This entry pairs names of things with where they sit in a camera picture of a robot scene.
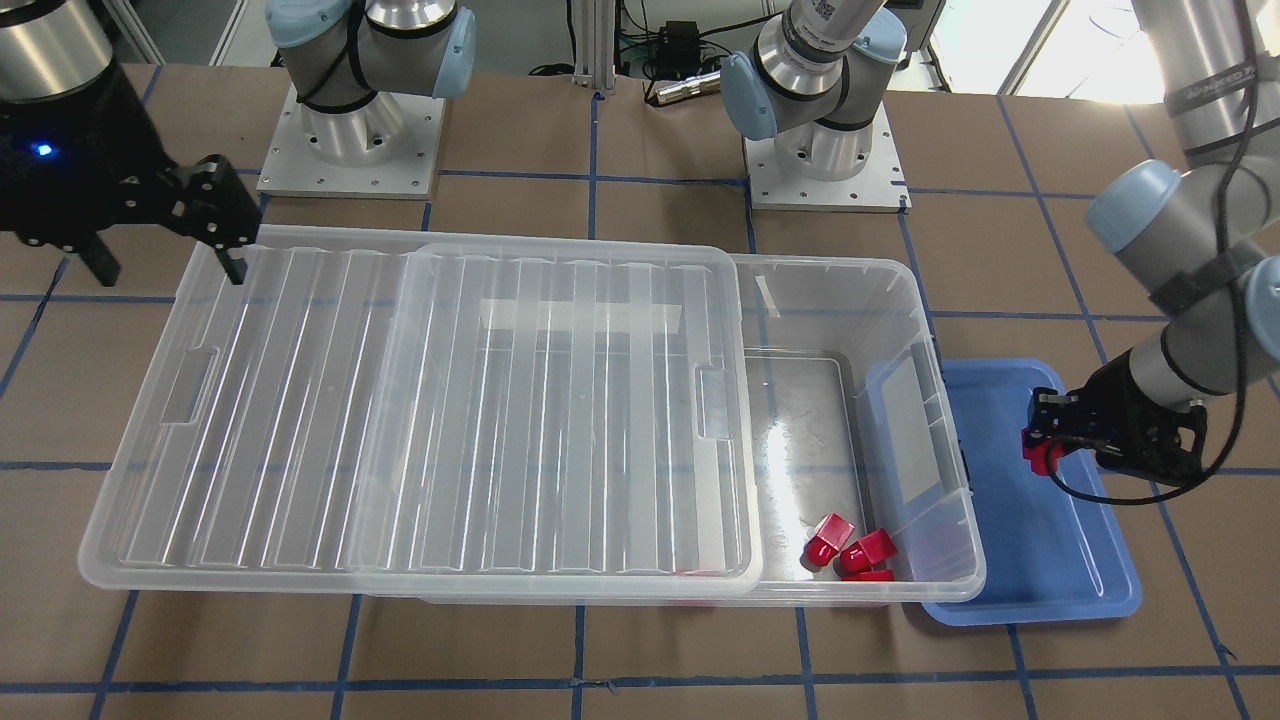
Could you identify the black gripper body tray arm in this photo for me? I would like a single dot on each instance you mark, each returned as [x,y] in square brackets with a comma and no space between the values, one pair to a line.
[1118,408]

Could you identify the red block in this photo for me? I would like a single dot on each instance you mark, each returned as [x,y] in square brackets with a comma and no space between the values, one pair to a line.
[866,554]
[1043,453]
[829,538]
[874,575]

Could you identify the red block in box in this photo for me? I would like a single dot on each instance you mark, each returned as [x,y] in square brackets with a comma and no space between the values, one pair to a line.
[874,575]
[829,538]
[866,554]

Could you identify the blue plastic tray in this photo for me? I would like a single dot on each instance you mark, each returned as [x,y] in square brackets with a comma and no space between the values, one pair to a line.
[1050,557]

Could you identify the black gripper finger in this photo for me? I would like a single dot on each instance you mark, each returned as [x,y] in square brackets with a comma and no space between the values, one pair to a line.
[93,252]
[207,201]

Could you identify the clear plastic box lid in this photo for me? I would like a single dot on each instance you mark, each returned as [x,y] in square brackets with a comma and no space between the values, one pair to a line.
[241,467]

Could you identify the clear plastic storage box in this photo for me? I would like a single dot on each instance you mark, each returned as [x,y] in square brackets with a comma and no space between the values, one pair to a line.
[860,430]

